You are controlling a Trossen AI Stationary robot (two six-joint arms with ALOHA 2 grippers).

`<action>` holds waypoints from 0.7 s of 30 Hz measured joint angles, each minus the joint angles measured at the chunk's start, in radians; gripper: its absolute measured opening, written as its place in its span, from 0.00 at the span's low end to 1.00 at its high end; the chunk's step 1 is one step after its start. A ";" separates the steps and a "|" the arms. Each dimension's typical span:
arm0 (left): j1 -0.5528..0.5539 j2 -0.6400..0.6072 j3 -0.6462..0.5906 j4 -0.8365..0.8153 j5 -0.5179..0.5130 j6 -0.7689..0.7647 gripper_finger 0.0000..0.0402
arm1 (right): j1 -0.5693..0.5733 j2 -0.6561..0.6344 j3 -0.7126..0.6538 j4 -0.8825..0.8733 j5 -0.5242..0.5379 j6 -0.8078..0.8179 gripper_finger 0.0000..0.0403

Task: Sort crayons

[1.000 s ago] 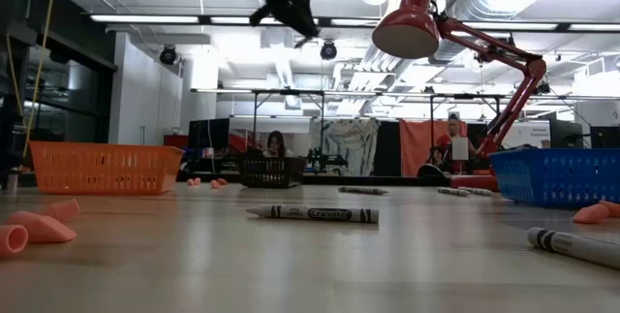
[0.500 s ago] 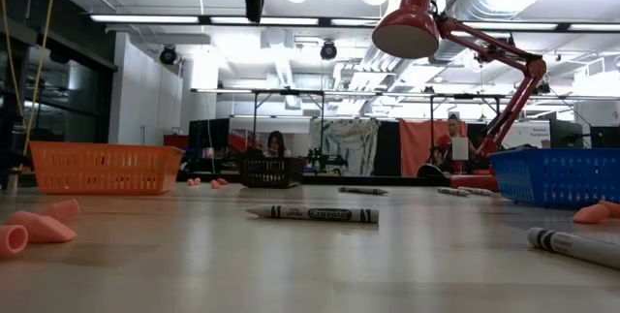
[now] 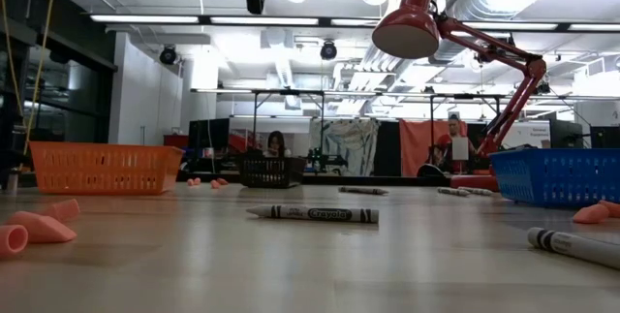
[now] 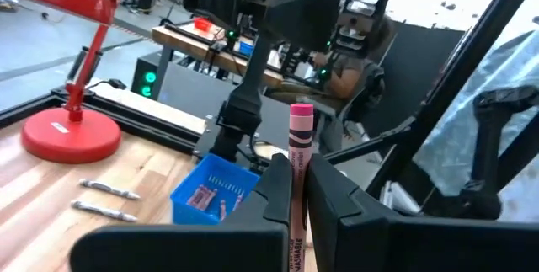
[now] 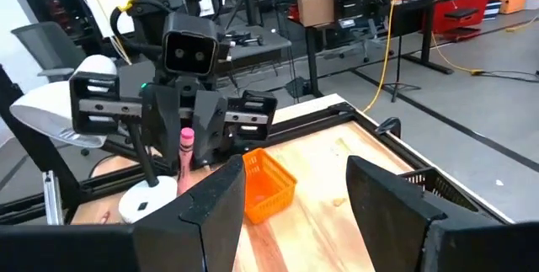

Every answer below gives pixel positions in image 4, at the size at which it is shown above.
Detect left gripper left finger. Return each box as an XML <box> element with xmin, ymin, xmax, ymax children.
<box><xmin>68</xmin><ymin>152</ymin><xmax>293</xmax><ymax>272</ymax></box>

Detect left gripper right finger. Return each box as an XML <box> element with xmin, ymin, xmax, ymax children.
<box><xmin>306</xmin><ymin>152</ymin><xmax>539</xmax><ymax>272</ymax></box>

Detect small red basket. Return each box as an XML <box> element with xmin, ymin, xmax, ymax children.
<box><xmin>193</xmin><ymin>17</ymin><xmax>213</xmax><ymax>33</ymax></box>

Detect wooden work table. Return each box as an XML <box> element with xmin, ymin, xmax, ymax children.
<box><xmin>151</xmin><ymin>19</ymin><xmax>287</xmax><ymax>90</ymax></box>

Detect small blue basket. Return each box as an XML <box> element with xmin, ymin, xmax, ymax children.
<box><xmin>238</xmin><ymin>40</ymin><xmax>256</xmax><ymax>57</ymax></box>

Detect blue plastic basket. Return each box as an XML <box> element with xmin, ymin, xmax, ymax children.
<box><xmin>169</xmin><ymin>152</ymin><xmax>262</xmax><ymax>226</ymax></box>

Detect black computer tower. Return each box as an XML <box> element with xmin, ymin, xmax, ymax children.
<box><xmin>131</xmin><ymin>51</ymin><xmax>169</xmax><ymax>100</ymax></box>

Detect black boxy device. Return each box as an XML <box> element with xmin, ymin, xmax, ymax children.
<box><xmin>334</xmin><ymin>0</ymin><xmax>391</xmax><ymax>54</ymax></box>

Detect black office chair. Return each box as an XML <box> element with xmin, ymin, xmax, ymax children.
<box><xmin>336</xmin><ymin>59</ymin><xmax>388</xmax><ymax>155</ymax></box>

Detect person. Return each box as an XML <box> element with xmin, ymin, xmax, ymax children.
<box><xmin>267</xmin><ymin>13</ymin><xmax>397</xmax><ymax>155</ymax></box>

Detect black partition panel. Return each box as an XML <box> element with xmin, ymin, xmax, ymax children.
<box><xmin>370</xmin><ymin>19</ymin><xmax>467</xmax><ymax>138</ymax></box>

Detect red desk lamp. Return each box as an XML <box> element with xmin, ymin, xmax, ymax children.
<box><xmin>0</xmin><ymin>0</ymin><xmax>123</xmax><ymax>165</ymax></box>

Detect grey plastic sheet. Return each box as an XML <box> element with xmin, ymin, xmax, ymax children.
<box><xmin>414</xmin><ymin>29</ymin><xmax>539</xmax><ymax>222</ymax></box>

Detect black lamp cord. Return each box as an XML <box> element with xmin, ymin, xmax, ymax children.
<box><xmin>86</xmin><ymin>77</ymin><xmax>127</xmax><ymax>92</ymax></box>

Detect black aluminium table frame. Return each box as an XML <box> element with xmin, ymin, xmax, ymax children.
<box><xmin>0</xmin><ymin>88</ymin><xmax>211</xmax><ymax>155</ymax></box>

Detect black slanted frame post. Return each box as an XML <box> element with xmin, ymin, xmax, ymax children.
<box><xmin>323</xmin><ymin>0</ymin><xmax>539</xmax><ymax>205</ymax></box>

